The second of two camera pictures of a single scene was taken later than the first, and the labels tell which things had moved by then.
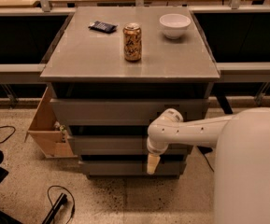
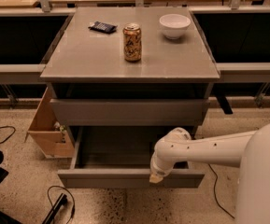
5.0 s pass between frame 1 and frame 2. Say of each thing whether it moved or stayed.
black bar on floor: stayed
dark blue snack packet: stayed
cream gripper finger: moved
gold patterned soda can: stayed
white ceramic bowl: stayed
